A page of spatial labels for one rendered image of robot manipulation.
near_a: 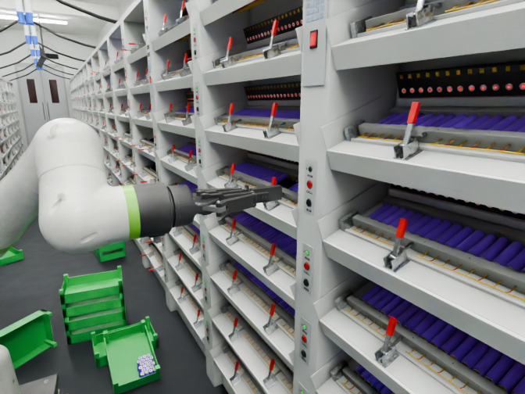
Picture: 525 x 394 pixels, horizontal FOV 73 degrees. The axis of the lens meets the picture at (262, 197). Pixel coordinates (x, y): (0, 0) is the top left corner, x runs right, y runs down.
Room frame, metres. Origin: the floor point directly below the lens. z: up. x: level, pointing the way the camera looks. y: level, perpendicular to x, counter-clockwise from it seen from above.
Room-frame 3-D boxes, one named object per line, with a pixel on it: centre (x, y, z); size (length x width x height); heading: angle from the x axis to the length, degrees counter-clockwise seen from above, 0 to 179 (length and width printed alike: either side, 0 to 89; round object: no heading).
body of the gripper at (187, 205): (0.64, 0.13, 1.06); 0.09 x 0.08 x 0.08; 120
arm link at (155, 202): (0.60, 0.19, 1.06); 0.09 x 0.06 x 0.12; 30
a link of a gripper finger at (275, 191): (0.71, -0.01, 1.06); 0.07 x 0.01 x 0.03; 120
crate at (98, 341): (1.62, 0.73, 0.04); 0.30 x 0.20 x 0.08; 120
